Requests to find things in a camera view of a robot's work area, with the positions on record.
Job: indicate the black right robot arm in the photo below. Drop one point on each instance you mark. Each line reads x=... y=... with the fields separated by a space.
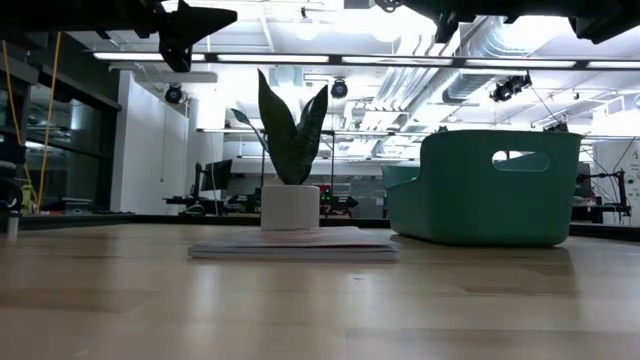
x=600 y=20

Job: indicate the white plant pot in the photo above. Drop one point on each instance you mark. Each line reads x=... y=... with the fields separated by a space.
x=290 y=207

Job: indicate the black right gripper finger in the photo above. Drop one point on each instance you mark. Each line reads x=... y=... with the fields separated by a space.
x=425 y=4

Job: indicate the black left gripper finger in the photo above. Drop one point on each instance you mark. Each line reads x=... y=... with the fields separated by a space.
x=200 y=22

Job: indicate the overhead light bar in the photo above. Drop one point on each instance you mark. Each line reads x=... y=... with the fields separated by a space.
x=335 y=59

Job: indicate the black background rig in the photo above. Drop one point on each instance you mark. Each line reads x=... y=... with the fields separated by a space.
x=602 y=205

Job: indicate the black computer monitor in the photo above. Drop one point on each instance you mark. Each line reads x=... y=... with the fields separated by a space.
x=216 y=175

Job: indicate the black background robot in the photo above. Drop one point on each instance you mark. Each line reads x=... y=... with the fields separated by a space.
x=342 y=202

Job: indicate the black ceiling camera cluster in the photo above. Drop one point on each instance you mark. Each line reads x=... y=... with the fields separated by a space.
x=510 y=87

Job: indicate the small white cylinder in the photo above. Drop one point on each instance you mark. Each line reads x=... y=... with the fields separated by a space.
x=12 y=227

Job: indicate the dark background desk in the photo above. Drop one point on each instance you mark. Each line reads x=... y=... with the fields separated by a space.
x=210 y=202

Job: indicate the green snake plant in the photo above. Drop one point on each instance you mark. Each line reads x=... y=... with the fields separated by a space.
x=287 y=145

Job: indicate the teal plastic bin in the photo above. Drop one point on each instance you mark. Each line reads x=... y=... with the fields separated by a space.
x=465 y=200

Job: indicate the round black ceiling lamp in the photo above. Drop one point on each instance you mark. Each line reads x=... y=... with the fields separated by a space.
x=339 y=89
x=173 y=94

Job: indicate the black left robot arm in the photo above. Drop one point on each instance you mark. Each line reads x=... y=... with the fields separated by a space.
x=75 y=15

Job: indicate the notebook with landscape cover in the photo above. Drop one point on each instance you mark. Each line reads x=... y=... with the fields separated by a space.
x=295 y=248

